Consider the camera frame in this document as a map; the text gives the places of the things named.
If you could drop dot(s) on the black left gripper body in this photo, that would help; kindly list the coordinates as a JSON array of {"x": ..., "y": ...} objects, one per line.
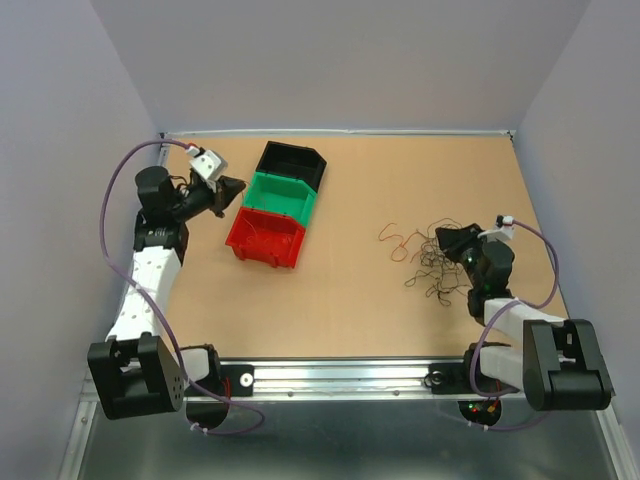
[{"x": 196, "y": 200}]

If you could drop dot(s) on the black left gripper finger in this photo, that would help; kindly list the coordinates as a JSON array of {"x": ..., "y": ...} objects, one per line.
[
  {"x": 231, "y": 187},
  {"x": 223, "y": 200}
]

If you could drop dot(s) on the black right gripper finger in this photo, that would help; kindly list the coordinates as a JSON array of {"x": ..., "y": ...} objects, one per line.
[
  {"x": 453, "y": 253},
  {"x": 456, "y": 236}
]

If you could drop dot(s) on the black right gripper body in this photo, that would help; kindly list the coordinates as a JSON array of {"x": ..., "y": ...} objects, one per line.
[{"x": 471, "y": 254}]

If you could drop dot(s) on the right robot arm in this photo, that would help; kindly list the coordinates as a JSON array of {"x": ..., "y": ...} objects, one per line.
[{"x": 530, "y": 330}]

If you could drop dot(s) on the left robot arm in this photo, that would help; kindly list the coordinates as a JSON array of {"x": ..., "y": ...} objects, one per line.
[{"x": 134, "y": 371}]

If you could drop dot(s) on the green plastic bin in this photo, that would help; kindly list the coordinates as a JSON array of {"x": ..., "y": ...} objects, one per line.
[{"x": 281, "y": 195}]

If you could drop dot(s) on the red plastic bin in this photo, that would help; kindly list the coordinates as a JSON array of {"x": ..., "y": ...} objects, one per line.
[{"x": 270, "y": 238}]

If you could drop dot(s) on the black plastic bin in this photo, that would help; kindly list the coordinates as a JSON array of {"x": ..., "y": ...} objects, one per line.
[{"x": 293, "y": 161}]

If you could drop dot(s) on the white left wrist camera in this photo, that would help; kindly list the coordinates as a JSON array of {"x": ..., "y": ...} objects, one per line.
[{"x": 207, "y": 164}]

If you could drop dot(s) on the aluminium mounting rail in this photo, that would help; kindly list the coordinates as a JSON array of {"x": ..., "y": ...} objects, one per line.
[{"x": 337, "y": 379}]

